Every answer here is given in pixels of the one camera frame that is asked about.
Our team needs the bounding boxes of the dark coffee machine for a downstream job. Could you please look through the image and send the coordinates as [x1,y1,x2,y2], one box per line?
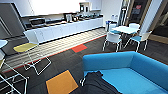
[65,13,74,23]

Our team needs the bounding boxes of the black microwave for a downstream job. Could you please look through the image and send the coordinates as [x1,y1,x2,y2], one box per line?
[29,18,46,28]

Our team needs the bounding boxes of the blue white recycling bin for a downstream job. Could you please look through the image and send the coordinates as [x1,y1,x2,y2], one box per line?
[105,19,118,33]

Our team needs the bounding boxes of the blue sofa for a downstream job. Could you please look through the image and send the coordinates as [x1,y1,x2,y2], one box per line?
[79,50,168,94]

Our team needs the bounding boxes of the stainless steel fridge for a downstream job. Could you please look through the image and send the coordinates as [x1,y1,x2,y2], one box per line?
[0,2,26,46]

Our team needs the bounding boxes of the white square table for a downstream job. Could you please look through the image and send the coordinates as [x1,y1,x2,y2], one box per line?
[113,25,141,48]

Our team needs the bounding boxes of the wood framed glass door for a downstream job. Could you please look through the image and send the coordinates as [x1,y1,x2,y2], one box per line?
[146,0,168,45]
[124,0,148,26]

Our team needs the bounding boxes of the white clothes hanger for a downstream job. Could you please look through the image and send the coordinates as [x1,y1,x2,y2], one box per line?
[79,77,86,85]

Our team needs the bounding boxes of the dark wall appliance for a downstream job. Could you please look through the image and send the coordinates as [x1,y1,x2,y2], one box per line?
[79,1,91,15]

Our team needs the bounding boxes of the white lower kitchen cabinets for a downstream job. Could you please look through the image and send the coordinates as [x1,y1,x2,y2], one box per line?
[23,16,105,45]

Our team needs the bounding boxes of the yellow chair with wire legs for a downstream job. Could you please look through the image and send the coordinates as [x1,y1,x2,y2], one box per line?
[13,29,53,76]

